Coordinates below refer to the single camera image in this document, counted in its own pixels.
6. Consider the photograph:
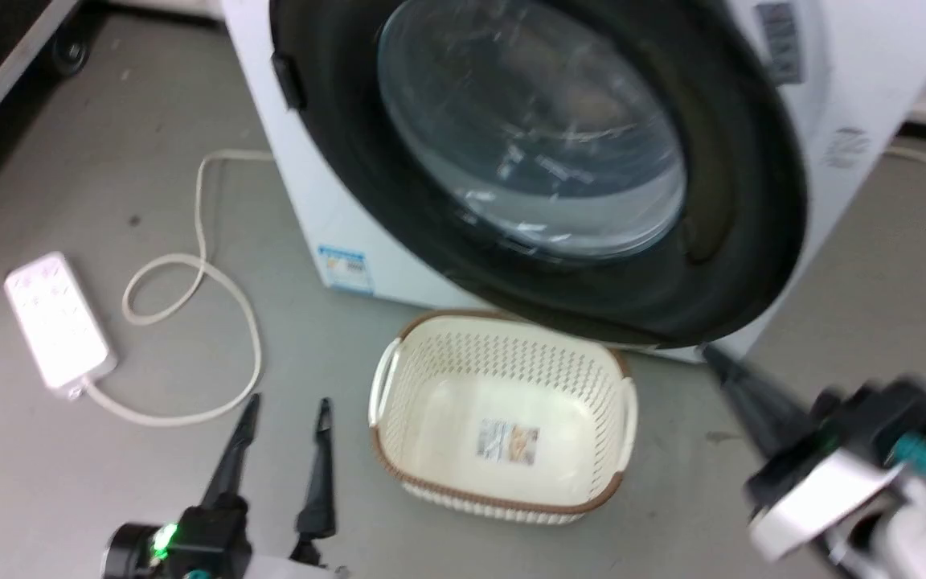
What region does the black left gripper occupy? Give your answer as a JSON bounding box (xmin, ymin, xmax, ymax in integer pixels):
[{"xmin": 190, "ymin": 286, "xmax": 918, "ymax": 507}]
[{"xmin": 103, "ymin": 392, "xmax": 349, "ymax": 579}]

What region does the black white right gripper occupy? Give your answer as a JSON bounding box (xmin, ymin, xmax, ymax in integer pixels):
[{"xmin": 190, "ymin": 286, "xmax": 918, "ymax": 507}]
[{"xmin": 699, "ymin": 343, "xmax": 926, "ymax": 562}]

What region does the black round washer door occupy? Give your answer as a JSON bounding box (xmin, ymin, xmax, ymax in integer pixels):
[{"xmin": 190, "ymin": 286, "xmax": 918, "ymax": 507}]
[{"xmin": 268, "ymin": 0, "xmax": 809, "ymax": 350}]

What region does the white front-load washing machine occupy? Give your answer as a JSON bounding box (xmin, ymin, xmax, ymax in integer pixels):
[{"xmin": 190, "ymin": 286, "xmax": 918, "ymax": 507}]
[{"xmin": 219, "ymin": 0, "xmax": 926, "ymax": 364}]

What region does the cream perforated laundry basket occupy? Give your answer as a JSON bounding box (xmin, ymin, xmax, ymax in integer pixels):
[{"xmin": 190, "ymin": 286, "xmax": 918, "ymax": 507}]
[{"xmin": 367, "ymin": 310, "xmax": 639, "ymax": 527}]

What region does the blue energy label sticker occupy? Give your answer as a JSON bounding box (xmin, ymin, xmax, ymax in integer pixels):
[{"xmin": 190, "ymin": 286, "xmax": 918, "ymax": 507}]
[{"xmin": 317, "ymin": 244, "xmax": 375, "ymax": 296}]

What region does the printed basket label sticker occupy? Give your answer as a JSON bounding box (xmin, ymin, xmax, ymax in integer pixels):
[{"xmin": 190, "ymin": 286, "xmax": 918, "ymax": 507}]
[{"xmin": 476, "ymin": 418, "xmax": 542, "ymax": 466}]

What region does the white power strip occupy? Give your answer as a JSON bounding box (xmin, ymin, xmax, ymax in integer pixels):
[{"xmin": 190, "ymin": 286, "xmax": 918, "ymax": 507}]
[{"xmin": 3, "ymin": 251, "xmax": 119, "ymax": 399}]

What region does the grey round washer label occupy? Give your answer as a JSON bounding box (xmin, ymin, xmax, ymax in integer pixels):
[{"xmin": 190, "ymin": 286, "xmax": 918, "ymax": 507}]
[{"xmin": 823, "ymin": 126, "xmax": 871, "ymax": 169}]

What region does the grey rectangular washer label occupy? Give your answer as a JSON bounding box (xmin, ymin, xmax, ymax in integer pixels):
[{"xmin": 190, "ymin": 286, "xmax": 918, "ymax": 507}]
[{"xmin": 755, "ymin": 2, "xmax": 805, "ymax": 84}]

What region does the black caster wheel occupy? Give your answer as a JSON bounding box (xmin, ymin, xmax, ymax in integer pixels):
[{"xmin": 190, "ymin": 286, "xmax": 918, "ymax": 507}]
[{"xmin": 48, "ymin": 23, "xmax": 96, "ymax": 79}]

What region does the white power strip cable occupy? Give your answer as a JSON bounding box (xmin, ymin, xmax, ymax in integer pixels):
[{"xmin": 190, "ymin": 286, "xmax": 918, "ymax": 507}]
[{"xmin": 84, "ymin": 149, "xmax": 277, "ymax": 427}]

